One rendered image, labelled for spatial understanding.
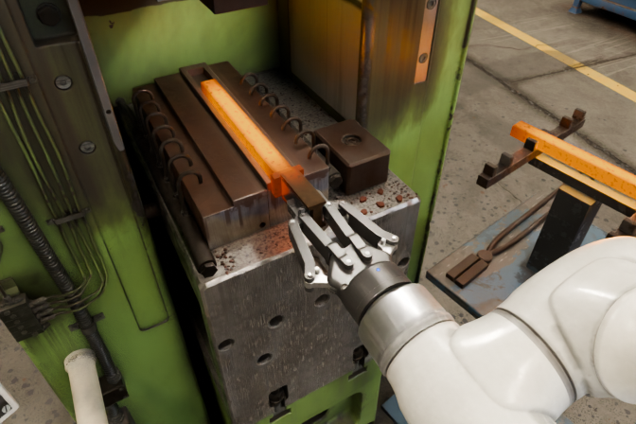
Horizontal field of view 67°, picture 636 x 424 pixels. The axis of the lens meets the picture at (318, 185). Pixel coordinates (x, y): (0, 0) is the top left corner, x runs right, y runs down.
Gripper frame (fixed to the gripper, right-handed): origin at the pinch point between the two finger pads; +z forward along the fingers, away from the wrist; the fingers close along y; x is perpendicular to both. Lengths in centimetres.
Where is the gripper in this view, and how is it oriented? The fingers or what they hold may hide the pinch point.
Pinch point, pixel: (301, 198)
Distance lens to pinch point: 65.4
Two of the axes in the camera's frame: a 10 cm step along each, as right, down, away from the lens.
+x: 0.1, -7.6, -6.5
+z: -4.9, -5.7, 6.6
